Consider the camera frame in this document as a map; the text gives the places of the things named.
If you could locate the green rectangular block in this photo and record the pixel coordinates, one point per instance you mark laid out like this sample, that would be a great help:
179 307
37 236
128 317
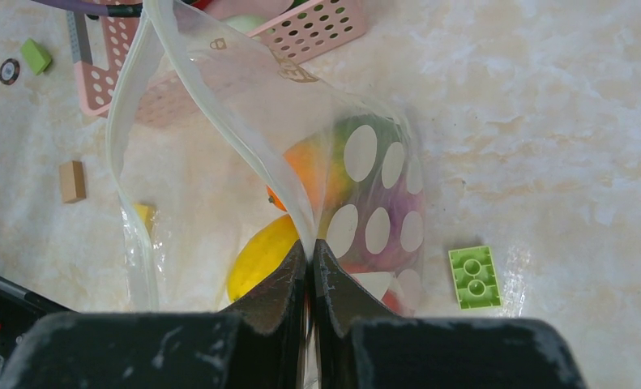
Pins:
36 56

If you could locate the green toy brick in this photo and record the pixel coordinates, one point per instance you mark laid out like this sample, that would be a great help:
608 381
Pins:
474 277

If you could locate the white radish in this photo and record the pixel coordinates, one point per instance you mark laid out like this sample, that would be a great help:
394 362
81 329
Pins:
245 23

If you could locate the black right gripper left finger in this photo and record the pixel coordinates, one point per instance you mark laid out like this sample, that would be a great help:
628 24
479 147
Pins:
254 343

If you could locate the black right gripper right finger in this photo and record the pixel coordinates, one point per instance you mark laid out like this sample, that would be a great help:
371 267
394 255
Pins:
362 344

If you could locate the yellow mango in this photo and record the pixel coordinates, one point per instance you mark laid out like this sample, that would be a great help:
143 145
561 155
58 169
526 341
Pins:
260 256

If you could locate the red apple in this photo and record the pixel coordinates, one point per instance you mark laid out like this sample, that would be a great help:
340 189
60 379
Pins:
400 292

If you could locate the yellow toy block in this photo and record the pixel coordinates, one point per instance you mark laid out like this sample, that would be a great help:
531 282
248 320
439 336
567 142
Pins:
146 213

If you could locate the purple onion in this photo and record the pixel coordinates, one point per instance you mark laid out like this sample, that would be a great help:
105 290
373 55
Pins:
390 228

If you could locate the clear dotted zip top bag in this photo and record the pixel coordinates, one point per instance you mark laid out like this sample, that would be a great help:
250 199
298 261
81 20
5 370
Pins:
201 117

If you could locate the small round token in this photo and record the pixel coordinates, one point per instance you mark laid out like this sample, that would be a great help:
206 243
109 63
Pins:
9 71

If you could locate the green orange mango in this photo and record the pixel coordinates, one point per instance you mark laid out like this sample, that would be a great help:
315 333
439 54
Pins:
344 165

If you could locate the brown wooden block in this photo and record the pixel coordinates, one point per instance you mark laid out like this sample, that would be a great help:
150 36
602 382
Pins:
72 181

